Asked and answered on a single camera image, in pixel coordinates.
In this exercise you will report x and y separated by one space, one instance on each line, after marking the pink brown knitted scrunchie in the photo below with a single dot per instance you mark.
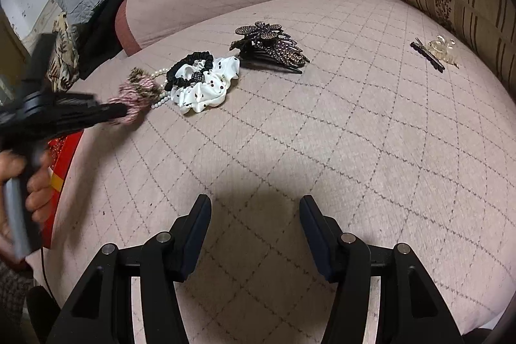
138 93

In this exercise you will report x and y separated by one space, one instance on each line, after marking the pink quilted bedspread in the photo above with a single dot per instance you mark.
394 150

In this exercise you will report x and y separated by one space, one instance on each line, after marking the person's left sleeve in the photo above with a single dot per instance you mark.
16 282

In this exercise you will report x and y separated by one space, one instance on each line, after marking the red jewelry box tray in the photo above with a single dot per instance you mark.
62 151

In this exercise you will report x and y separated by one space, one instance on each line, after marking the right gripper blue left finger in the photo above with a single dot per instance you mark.
189 234

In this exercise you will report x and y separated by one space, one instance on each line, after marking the black butterfly hair claw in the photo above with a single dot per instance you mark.
269 43

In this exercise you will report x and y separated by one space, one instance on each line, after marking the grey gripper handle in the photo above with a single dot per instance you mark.
25 232

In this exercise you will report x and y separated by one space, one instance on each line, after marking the person's left hand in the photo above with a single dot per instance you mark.
39 189

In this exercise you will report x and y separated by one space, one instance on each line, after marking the white polka dot scrunchie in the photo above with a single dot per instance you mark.
200 81

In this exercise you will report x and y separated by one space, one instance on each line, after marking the black garment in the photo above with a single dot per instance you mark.
97 41

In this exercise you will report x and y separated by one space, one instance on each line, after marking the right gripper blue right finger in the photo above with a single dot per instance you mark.
323 237

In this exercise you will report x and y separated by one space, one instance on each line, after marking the leaf patterned cloth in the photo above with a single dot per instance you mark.
63 70

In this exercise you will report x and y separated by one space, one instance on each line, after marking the clear small hair claw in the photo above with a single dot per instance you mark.
444 49

